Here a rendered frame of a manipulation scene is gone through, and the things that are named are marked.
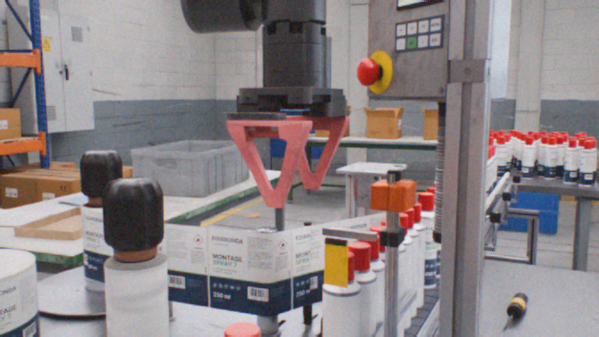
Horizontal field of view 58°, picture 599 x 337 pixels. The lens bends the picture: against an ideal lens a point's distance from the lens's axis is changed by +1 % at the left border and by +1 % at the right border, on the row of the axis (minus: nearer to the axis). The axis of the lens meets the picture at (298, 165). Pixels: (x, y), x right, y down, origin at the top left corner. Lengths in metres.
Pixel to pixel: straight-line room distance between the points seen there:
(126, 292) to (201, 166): 1.82
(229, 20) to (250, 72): 8.54
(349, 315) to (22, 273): 0.51
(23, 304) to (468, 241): 0.67
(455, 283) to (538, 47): 7.50
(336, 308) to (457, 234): 0.18
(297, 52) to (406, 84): 0.29
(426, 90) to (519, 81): 7.42
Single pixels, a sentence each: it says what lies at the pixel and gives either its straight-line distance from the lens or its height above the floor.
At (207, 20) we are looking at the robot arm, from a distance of 0.50.
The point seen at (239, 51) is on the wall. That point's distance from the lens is 9.13.
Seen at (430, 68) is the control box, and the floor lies 1.33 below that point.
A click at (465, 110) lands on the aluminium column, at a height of 1.27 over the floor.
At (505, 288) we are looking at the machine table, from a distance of 1.42.
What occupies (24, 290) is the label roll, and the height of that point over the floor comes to 0.99.
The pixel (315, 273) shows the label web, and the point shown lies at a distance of 0.98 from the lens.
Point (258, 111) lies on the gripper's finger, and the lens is 0.45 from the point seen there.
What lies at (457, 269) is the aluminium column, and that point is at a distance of 0.71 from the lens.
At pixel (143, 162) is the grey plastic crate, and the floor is 0.96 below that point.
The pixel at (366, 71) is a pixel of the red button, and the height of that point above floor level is 1.32.
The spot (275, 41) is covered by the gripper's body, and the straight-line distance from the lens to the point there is 0.46.
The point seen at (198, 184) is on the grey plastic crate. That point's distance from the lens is 2.58.
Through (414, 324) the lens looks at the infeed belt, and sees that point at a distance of 1.03.
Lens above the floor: 1.30
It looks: 8 degrees down
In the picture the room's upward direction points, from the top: straight up
